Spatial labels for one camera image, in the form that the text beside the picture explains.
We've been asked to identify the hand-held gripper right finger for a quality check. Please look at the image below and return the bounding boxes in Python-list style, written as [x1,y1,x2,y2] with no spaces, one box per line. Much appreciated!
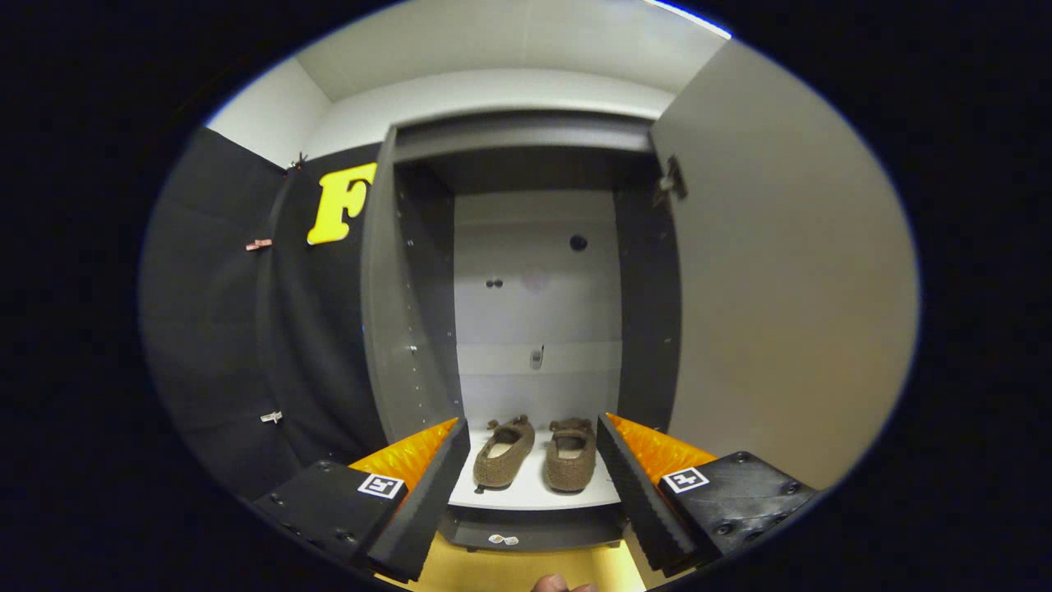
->
[596,411,823,575]

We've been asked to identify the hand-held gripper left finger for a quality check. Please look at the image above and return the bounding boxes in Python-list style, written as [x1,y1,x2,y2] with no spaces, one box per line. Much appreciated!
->
[251,416,472,580]

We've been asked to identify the brown shoe with bow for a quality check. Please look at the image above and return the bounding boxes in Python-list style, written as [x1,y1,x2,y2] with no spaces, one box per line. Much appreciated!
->
[473,414,537,493]

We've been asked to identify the brown shoe with strap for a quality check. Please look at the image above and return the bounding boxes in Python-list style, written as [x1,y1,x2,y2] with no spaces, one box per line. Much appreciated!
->
[544,417,598,493]

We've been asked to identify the grey shoe cabinet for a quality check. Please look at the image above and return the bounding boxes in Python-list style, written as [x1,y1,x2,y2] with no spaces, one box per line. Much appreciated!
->
[360,109,683,553]

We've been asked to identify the beige shoe cabinet door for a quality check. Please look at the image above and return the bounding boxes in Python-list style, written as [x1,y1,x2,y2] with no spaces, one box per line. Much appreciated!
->
[649,37,921,492]

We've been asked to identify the black door hinge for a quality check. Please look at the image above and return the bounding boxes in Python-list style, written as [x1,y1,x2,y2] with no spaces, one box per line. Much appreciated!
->
[653,155,690,208]

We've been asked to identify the black backdrop cloth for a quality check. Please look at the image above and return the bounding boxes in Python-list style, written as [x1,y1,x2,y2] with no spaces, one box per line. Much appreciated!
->
[140,127,391,498]

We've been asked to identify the long ceiling light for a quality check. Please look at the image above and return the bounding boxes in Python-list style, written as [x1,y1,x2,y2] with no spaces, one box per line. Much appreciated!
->
[641,0,732,40]

